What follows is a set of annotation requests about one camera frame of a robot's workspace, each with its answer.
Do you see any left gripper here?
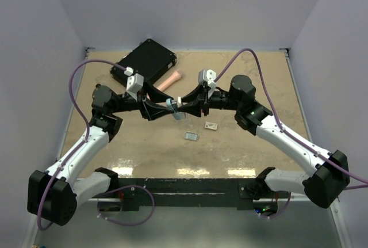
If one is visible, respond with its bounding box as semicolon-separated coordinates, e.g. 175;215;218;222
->
111;78;174;121

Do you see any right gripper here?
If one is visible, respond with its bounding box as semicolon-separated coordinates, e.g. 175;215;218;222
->
178;82;242;117

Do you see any blue white stapler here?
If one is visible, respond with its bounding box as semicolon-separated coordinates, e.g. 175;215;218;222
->
166;98;186;120

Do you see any staple box sleeve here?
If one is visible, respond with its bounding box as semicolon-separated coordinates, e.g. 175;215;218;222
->
205;121;218;131

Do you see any staple tray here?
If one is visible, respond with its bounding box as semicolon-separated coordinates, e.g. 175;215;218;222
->
184;132;199;142

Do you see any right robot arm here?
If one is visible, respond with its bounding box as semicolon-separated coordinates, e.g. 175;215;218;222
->
178;75;350;208

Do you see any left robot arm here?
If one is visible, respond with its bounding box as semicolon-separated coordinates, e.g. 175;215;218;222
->
27;82;182;231

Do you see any pink cylindrical tube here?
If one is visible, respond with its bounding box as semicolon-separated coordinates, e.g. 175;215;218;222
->
157;70;183;92

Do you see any black hard case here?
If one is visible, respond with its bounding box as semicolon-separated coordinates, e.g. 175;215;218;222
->
117;39;177;84

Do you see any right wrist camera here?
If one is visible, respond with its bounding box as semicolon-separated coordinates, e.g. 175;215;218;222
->
198;69;217;90

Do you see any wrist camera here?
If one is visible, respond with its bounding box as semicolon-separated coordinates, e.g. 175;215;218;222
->
126;73;144;94
198;69;217;90

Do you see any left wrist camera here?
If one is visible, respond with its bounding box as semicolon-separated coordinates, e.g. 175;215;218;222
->
126;73;144;94

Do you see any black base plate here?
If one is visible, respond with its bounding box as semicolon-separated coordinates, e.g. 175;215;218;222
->
86;177;291;212

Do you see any aluminium rail frame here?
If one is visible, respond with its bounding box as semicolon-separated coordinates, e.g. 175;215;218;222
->
22;47;354;248

